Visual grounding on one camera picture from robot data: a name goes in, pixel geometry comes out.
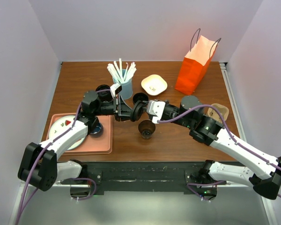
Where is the pink plastic tray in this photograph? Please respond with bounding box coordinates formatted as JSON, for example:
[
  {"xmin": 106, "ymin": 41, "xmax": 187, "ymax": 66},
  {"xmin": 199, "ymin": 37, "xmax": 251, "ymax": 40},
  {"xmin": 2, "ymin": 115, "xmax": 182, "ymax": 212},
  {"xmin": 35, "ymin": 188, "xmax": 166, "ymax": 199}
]
[{"xmin": 43, "ymin": 113, "xmax": 113, "ymax": 156}]

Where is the brown takeout coffee cup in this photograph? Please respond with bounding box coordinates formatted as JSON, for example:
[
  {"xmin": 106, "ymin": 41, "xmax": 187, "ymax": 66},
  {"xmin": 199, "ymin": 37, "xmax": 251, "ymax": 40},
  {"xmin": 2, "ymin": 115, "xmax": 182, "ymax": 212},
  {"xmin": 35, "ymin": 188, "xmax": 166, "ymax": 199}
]
[{"xmin": 138, "ymin": 120, "xmax": 155, "ymax": 139}]

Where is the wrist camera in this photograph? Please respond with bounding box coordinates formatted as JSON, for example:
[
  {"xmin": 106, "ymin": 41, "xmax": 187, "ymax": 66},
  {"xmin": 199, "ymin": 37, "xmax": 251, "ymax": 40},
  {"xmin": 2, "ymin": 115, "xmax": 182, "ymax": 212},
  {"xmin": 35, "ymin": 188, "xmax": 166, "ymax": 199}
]
[
  {"xmin": 110, "ymin": 83, "xmax": 122, "ymax": 98},
  {"xmin": 146, "ymin": 100, "xmax": 166, "ymax": 124}
]

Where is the stack of black lids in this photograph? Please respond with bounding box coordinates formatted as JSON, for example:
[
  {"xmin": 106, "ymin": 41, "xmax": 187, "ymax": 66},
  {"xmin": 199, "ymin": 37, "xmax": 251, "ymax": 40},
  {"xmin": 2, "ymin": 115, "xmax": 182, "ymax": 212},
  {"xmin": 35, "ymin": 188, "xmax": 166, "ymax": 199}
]
[{"xmin": 96, "ymin": 84, "xmax": 113, "ymax": 102}]

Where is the black coffee cup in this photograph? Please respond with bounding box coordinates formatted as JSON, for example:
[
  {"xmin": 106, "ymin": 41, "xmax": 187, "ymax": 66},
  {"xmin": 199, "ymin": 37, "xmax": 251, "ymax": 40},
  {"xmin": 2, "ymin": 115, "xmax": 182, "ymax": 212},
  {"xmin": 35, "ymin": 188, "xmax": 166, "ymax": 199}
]
[{"xmin": 133, "ymin": 92, "xmax": 149, "ymax": 105}]

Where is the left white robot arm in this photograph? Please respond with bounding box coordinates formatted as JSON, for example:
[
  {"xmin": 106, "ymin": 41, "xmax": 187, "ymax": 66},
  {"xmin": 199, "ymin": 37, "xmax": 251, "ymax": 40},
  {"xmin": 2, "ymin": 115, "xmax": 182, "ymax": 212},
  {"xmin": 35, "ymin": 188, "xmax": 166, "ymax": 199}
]
[{"xmin": 17, "ymin": 90, "xmax": 132, "ymax": 191}]

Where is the cream square bowl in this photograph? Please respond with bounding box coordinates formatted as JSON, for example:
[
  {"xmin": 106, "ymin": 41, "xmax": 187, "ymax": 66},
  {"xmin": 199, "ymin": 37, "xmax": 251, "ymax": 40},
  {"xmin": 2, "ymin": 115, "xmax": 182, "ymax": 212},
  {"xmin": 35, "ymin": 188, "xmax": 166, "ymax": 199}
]
[{"xmin": 141, "ymin": 74, "xmax": 168, "ymax": 96}]

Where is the orange paper gift bag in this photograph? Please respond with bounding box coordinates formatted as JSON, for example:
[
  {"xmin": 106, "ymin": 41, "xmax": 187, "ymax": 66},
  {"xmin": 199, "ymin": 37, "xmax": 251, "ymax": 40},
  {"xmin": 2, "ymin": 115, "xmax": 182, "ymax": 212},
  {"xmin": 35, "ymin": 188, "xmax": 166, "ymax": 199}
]
[{"xmin": 175, "ymin": 29, "xmax": 221, "ymax": 95}]

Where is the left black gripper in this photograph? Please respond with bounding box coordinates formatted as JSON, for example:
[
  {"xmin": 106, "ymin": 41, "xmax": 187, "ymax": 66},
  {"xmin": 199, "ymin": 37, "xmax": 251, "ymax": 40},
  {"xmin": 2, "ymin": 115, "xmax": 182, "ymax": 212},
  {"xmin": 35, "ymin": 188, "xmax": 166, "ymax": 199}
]
[{"xmin": 93, "ymin": 95, "xmax": 139, "ymax": 122}]

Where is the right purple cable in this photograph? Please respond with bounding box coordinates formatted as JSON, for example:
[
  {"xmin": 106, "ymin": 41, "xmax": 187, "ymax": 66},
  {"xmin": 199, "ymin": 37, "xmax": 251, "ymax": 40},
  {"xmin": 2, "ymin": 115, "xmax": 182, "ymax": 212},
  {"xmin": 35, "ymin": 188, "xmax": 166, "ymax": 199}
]
[{"xmin": 158, "ymin": 104, "xmax": 281, "ymax": 203}]

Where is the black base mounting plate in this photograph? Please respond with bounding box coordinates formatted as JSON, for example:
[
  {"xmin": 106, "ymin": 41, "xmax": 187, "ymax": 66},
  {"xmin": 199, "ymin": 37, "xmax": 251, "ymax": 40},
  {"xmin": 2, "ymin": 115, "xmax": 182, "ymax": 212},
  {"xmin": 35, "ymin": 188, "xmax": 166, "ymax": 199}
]
[{"xmin": 32, "ymin": 161, "xmax": 227, "ymax": 196}]

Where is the white fruit pattern plate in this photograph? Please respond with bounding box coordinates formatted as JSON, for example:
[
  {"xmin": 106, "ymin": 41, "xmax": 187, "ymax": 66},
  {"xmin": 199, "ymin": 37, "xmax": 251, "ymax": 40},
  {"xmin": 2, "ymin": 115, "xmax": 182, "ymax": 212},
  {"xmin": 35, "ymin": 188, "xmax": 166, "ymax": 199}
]
[{"xmin": 46, "ymin": 113, "xmax": 85, "ymax": 154}]

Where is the black coffee cup lid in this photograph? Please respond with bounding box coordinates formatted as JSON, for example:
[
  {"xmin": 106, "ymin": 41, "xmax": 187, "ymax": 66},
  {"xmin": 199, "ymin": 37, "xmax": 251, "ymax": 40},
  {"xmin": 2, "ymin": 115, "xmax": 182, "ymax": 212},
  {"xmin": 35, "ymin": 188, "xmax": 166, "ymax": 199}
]
[{"xmin": 130, "ymin": 100, "xmax": 144, "ymax": 122}]

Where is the white wrapped straws bundle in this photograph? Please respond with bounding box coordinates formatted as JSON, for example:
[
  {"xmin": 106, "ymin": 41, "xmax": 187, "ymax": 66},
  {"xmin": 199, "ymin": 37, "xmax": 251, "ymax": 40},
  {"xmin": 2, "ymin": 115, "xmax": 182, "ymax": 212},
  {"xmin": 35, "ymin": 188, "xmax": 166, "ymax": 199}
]
[{"xmin": 107, "ymin": 58, "xmax": 137, "ymax": 84}]

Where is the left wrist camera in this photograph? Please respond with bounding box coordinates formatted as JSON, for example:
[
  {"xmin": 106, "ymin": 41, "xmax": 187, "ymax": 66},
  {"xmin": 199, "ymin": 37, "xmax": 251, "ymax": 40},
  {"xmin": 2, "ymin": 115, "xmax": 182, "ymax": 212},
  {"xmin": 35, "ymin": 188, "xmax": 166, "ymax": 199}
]
[{"xmin": 110, "ymin": 83, "xmax": 122, "ymax": 98}]

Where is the dark blue mug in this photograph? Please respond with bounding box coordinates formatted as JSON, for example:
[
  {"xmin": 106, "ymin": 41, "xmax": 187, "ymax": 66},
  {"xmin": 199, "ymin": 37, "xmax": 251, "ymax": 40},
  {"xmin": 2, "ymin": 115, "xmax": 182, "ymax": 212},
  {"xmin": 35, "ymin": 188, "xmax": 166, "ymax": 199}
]
[{"xmin": 89, "ymin": 122, "xmax": 104, "ymax": 138}]

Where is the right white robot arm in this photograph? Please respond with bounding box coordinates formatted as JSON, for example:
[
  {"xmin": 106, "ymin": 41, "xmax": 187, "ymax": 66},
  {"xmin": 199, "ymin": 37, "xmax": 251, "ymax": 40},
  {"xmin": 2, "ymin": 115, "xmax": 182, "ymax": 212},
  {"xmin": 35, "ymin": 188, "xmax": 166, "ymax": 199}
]
[{"xmin": 145, "ymin": 95, "xmax": 281, "ymax": 200}]

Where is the cardboard cup carrier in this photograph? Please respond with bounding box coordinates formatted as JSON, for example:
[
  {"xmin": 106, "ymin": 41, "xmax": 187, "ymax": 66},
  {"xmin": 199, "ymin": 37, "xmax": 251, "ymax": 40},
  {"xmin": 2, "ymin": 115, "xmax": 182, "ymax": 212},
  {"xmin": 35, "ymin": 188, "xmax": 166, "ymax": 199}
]
[{"xmin": 206, "ymin": 103, "xmax": 230, "ymax": 124}]

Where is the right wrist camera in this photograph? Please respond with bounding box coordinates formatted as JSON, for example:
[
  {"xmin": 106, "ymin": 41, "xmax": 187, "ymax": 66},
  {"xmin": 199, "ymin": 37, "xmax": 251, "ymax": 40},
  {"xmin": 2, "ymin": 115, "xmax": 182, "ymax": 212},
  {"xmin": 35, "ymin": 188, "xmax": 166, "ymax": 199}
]
[{"xmin": 146, "ymin": 100, "xmax": 166, "ymax": 124}]

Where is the blue straw holder cup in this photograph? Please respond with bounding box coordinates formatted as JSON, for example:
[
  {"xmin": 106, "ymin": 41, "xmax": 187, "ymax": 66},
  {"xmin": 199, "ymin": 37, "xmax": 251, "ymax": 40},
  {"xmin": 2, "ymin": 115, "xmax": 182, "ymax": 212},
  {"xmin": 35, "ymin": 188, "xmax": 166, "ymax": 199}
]
[{"xmin": 112, "ymin": 77, "xmax": 133, "ymax": 100}]

